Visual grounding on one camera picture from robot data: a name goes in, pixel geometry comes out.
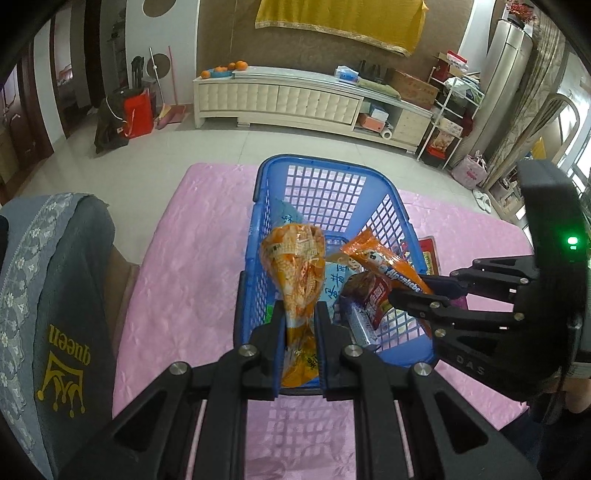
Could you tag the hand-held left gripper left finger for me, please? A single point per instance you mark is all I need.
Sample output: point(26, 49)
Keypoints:
point(277, 364)

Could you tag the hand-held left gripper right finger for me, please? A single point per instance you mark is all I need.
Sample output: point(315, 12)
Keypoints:
point(328, 364)

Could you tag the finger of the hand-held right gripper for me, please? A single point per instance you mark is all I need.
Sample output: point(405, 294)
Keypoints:
point(415, 302)
point(450, 285)

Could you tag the dark red snack packet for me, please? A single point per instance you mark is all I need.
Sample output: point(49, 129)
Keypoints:
point(371, 290)

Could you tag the green cracker packet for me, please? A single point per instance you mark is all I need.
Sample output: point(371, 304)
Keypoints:
point(269, 314)

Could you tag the blue candy roll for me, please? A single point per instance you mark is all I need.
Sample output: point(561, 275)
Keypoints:
point(362, 323)

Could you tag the orange Alpenliebe candy packet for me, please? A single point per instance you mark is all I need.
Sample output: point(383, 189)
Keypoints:
point(378, 258)

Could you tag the clear pastry packet blue label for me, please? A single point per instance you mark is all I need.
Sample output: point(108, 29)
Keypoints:
point(337, 277)

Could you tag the orange snack packet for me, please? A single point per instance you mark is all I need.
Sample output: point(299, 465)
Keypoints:
point(295, 277)

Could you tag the blue plastic basket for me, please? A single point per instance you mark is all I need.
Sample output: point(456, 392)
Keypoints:
point(323, 162)

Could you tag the person's right forearm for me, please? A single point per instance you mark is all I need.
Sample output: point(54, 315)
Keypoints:
point(581, 387)

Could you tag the white slipper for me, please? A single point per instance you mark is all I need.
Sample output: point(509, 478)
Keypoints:
point(479, 198)
point(487, 205)

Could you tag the pink tote bag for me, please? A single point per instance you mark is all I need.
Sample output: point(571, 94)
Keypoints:
point(468, 173)

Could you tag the patterned curtain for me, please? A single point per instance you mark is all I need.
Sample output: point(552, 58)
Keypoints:
point(540, 101)

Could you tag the pink quilted blanket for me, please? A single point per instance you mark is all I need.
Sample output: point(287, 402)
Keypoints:
point(184, 277)

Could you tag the dark red cloth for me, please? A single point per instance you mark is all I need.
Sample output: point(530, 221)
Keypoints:
point(466, 124)

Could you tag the yellow snack bag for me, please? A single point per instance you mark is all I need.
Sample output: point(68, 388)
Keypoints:
point(441, 141)

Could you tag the standing air conditioner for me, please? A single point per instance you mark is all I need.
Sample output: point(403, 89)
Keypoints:
point(503, 69)

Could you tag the white metal rack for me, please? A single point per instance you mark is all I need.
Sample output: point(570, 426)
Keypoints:
point(450, 92)

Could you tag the white paper roll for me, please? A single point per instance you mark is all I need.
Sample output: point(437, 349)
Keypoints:
point(387, 134)

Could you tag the person's dark clothing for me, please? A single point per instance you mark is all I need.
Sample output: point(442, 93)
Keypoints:
point(535, 434)

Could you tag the orange box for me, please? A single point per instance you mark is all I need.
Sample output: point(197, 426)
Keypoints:
point(371, 123)

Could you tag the red box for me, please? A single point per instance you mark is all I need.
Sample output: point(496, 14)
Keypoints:
point(455, 58)

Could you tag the blue and white box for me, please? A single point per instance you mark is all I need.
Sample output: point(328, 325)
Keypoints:
point(376, 111)

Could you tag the cardboard box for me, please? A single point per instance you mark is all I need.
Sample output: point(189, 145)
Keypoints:
point(413, 87)

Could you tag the green folded mat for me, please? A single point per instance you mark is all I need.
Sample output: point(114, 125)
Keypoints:
point(376, 86)

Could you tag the red artificial flowers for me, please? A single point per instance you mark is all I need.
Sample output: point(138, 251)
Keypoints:
point(519, 7)

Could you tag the blue tissue box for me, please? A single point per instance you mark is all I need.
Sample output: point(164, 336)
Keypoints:
point(346, 73)

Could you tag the cream tv cabinet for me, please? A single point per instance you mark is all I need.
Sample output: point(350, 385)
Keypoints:
point(277, 99)

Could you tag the pink broom and dustpan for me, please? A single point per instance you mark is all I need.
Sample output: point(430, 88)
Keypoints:
point(171, 116)

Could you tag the red shopping bag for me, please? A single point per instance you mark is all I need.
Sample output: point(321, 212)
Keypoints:
point(138, 113)

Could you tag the yellow hanging cloth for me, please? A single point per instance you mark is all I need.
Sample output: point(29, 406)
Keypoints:
point(341, 18)

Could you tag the dark bag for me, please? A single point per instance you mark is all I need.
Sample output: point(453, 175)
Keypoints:
point(108, 129)

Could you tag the blue plate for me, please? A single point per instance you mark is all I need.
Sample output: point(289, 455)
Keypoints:
point(207, 74)

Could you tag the dark wooden door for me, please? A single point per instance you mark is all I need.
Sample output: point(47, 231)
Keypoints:
point(39, 115)

